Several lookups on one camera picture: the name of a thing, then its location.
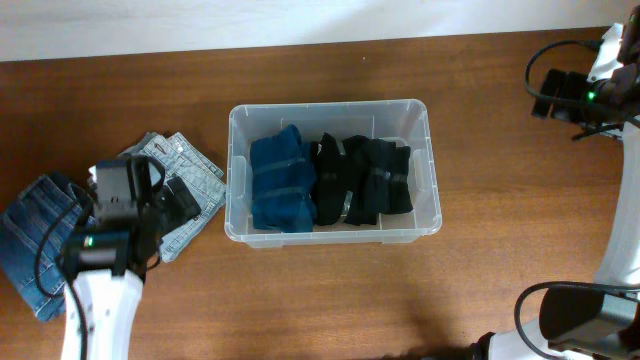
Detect light blue jeans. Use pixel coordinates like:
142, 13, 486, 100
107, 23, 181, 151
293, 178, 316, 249
119, 131, 228, 264

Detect small black garment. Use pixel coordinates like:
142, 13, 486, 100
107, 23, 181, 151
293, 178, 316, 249
342, 135, 413, 226

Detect teal garment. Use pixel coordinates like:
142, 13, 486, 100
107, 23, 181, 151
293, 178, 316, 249
250, 125, 317, 233

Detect large black garment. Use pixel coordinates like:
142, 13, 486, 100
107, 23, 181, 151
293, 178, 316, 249
311, 133, 354, 226

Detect dark blue folded jeans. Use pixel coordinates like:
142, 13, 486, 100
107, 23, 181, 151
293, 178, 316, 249
1, 172, 88, 322

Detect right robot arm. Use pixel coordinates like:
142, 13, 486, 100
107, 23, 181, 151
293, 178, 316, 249
416, 26, 623, 357

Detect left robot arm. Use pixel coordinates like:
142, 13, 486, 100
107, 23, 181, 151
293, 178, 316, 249
56, 156, 201, 359

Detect clear plastic storage container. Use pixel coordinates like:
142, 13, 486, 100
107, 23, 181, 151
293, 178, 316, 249
224, 99, 443, 248

